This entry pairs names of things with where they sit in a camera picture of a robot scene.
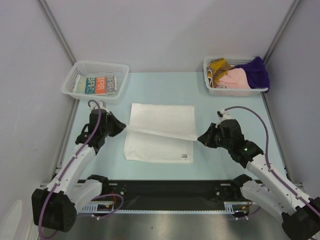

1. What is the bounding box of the colourful rabbit print towel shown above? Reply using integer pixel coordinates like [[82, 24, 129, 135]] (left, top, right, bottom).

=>
[[72, 75, 118, 96]]

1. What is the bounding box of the white towel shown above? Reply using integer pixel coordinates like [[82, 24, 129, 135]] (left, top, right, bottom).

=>
[[123, 103, 198, 164]]

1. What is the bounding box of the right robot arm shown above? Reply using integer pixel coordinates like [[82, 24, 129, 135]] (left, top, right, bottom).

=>
[[197, 119, 320, 240]]

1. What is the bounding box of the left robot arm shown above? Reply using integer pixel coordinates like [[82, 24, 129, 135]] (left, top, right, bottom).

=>
[[31, 109, 126, 239]]

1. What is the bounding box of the white basket with towels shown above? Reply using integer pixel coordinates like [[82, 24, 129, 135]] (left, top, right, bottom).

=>
[[203, 56, 268, 97]]

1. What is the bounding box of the empty white plastic basket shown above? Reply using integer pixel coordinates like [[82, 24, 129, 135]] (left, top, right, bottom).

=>
[[61, 60, 129, 104]]

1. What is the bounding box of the pink towel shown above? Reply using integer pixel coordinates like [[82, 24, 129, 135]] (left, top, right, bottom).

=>
[[215, 68, 251, 90]]

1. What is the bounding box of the purple towel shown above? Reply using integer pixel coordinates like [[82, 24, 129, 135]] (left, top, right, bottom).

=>
[[235, 56, 270, 93]]

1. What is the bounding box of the yellow patterned towel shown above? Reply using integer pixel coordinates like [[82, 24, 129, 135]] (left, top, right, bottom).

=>
[[206, 58, 234, 88]]

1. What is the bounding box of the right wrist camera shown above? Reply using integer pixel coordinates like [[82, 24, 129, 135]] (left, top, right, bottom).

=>
[[217, 108, 232, 125]]

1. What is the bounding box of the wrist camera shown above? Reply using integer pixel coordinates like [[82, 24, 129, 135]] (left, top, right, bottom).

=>
[[88, 101, 110, 113], [217, 108, 232, 125]]

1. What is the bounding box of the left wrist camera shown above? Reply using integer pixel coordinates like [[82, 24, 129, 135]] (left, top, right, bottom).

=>
[[88, 101, 110, 113]]

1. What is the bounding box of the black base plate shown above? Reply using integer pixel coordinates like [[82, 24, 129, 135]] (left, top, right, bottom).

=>
[[97, 180, 253, 206]]

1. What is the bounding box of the grey cable duct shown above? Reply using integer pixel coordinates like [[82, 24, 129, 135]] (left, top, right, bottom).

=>
[[79, 200, 250, 216]]

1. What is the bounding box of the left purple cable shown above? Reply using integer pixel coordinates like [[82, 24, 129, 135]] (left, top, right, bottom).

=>
[[38, 99, 125, 238]]

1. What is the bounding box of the left aluminium corner post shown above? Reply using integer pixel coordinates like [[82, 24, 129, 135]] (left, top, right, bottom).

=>
[[36, 0, 77, 65]]

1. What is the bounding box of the aluminium corner post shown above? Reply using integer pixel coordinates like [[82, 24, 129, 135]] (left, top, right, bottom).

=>
[[263, 0, 303, 66], [36, 0, 77, 65]]

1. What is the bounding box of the right aluminium corner post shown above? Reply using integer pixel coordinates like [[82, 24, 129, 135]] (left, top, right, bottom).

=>
[[263, 0, 303, 66]]

